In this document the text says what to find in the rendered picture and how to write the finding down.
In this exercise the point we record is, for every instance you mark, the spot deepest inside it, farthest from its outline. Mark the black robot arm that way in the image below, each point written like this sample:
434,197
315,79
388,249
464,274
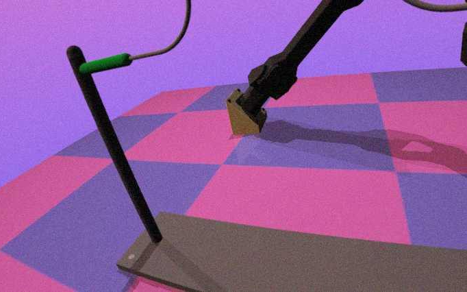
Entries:
275,77

